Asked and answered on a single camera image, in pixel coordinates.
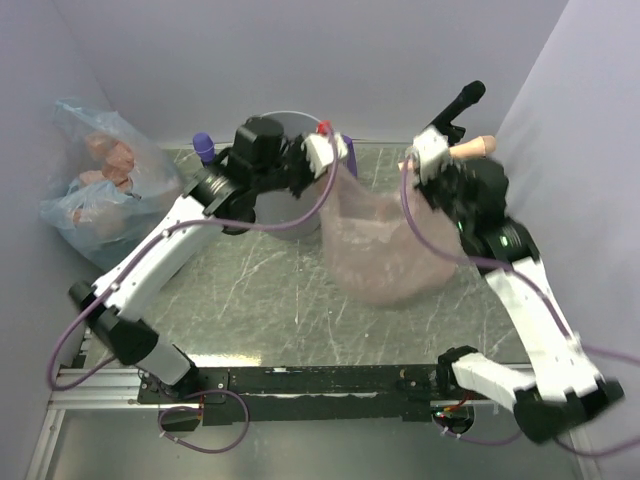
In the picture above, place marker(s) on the black microphone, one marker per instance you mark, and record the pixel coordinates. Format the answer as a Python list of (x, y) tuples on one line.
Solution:
[(470, 95)]

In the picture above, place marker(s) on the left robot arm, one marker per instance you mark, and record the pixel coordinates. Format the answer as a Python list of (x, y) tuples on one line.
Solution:
[(218, 200)]

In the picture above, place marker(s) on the blue bag of pink bags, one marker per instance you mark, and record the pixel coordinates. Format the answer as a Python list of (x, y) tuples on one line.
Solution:
[(116, 184)]

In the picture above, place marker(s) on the purple metronome box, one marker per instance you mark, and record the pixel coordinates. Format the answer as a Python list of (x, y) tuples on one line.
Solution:
[(351, 161)]

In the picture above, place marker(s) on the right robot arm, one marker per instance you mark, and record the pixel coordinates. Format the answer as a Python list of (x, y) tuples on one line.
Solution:
[(563, 389)]

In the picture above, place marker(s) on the purple microphone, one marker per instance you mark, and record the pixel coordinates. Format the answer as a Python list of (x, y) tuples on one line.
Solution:
[(204, 147)]

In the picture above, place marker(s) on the beige microphone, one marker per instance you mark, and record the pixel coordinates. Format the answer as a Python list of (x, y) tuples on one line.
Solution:
[(472, 147)]

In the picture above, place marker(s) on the aluminium frame rail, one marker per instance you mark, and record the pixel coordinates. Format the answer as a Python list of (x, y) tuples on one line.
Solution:
[(109, 389)]

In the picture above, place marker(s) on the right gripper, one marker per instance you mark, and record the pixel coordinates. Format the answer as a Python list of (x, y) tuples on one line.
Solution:
[(450, 168)]

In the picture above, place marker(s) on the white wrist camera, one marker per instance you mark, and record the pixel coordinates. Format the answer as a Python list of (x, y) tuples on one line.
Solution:
[(429, 167), (323, 148)]

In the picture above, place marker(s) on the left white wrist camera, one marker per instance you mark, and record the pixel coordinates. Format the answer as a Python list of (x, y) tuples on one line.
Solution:
[(323, 148)]

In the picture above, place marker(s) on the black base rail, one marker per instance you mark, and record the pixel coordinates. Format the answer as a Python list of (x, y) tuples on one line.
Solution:
[(307, 393)]

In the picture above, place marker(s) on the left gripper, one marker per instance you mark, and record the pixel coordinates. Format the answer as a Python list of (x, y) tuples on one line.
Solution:
[(297, 147)]

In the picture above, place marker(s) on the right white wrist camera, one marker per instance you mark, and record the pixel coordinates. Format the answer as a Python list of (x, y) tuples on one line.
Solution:
[(429, 167)]

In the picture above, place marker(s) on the pink plastic trash bag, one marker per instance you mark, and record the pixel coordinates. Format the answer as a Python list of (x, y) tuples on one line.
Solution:
[(369, 249)]

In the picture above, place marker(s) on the grey plastic trash bin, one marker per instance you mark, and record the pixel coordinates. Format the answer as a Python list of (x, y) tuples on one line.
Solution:
[(279, 207)]

